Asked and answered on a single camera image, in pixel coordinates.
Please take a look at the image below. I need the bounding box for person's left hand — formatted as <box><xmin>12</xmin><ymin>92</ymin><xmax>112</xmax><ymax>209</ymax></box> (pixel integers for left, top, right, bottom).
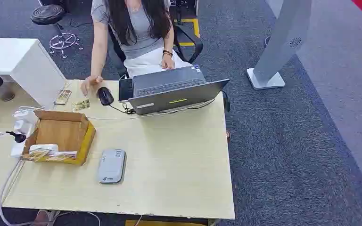
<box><xmin>161</xmin><ymin>55</ymin><xmax>176</xmax><ymax>71</ymax></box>

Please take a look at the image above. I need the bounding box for person's right hand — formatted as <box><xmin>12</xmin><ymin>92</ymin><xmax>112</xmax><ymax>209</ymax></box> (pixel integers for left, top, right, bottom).
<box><xmin>80</xmin><ymin>75</ymin><xmax>104</xmax><ymax>97</ymax></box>

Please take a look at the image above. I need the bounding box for black computer mouse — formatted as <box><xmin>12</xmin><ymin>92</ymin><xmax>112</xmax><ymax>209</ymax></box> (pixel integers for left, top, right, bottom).
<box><xmin>97</xmin><ymin>87</ymin><xmax>115</xmax><ymax>106</ymax></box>

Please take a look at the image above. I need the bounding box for printed card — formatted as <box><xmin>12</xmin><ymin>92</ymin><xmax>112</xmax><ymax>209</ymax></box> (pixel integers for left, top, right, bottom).
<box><xmin>48</xmin><ymin>151</ymin><xmax>78</xmax><ymax>161</ymax></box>
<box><xmin>22</xmin><ymin>148</ymin><xmax>52</xmax><ymax>162</ymax></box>
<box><xmin>71</xmin><ymin>98</ymin><xmax>91</xmax><ymax>112</ymax></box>

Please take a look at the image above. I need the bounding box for grey laptop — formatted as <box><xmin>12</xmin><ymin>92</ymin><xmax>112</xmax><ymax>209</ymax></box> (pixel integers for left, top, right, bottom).
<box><xmin>128</xmin><ymin>65</ymin><xmax>230</xmax><ymax>116</ymax></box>

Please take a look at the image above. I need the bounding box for black office chair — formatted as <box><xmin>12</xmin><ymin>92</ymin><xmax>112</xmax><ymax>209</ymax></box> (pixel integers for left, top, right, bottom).
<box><xmin>107</xmin><ymin>24</ymin><xmax>204</xmax><ymax>79</ymax></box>

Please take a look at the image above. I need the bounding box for black phone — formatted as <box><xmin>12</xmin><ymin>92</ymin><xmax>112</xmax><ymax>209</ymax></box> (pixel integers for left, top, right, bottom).
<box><xmin>118</xmin><ymin>78</ymin><xmax>134</xmax><ymax>103</ymax></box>

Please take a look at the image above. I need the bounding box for yellow floor tape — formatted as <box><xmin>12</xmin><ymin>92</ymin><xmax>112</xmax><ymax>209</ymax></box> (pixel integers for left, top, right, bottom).
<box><xmin>173</xmin><ymin>17</ymin><xmax>201</xmax><ymax>47</ymax></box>

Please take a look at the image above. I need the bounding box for person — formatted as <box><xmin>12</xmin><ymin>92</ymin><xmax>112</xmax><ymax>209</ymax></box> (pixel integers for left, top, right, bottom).
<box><xmin>80</xmin><ymin>0</ymin><xmax>194</xmax><ymax>97</ymax></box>

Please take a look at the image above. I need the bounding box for wooden card box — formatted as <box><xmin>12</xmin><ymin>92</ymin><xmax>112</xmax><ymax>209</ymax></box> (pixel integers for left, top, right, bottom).
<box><xmin>22</xmin><ymin>110</ymin><xmax>97</xmax><ymax>166</ymax></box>

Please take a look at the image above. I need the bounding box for white cabinet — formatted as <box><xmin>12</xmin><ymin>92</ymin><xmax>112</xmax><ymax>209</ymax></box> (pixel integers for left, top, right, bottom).
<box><xmin>0</xmin><ymin>38</ymin><xmax>66</xmax><ymax>110</ymax></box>

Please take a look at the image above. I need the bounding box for white power strip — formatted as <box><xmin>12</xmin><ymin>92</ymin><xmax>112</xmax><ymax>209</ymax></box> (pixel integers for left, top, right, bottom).
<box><xmin>10</xmin><ymin>107</ymin><xmax>41</xmax><ymax>159</ymax></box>

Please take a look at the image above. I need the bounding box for black round stool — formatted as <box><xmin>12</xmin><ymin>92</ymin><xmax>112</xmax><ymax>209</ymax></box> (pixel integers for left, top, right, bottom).
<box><xmin>30</xmin><ymin>4</ymin><xmax>84</xmax><ymax>59</ymax></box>

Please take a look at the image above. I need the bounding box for grey card reader device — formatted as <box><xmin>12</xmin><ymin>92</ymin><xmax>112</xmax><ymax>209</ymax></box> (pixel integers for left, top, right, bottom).
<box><xmin>97</xmin><ymin>148</ymin><xmax>127</xmax><ymax>184</ymax></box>

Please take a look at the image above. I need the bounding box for black plug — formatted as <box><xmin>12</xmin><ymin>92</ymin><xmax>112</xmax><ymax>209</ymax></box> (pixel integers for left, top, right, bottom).
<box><xmin>5</xmin><ymin>130</ymin><xmax>27</xmax><ymax>144</ymax></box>

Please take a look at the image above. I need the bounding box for grey standing pillar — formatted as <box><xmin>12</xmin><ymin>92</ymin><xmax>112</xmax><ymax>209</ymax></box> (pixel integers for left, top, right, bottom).
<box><xmin>247</xmin><ymin>0</ymin><xmax>313</xmax><ymax>91</ymax></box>

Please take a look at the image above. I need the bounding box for wooden board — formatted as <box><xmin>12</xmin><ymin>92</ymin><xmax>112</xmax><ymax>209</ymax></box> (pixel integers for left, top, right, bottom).
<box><xmin>125</xmin><ymin>219</ymin><xmax>207</xmax><ymax>226</ymax></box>

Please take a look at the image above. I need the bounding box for black mouse cable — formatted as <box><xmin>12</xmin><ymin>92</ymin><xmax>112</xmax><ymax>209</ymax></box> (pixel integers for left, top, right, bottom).
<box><xmin>109</xmin><ymin>103</ymin><xmax>137</xmax><ymax>115</ymax></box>

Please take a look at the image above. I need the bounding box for thin white cable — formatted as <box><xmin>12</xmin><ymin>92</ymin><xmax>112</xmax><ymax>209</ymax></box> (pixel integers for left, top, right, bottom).
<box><xmin>86</xmin><ymin>99</ymin><xmax>216</xmax><ymax>121</ymax></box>

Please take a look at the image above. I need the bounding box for thick white cable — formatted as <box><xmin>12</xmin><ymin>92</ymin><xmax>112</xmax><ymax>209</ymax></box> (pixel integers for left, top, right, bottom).
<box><xmin>0</xmin><ymin>158</ymin><xmax>26</xmax><ymax>226</ymax></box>

